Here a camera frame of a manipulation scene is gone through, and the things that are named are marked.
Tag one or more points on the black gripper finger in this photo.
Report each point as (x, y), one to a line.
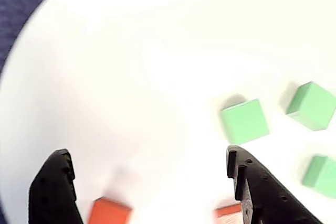
(52, 195)
(267, 203)

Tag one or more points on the green cube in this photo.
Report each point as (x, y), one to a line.
(321, 176)
(311, 106)
(244, 121)

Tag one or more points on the white round plate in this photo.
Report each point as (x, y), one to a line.
(131, 77)

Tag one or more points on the red cube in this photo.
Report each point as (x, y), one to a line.
(228, 214)
(109, 212)

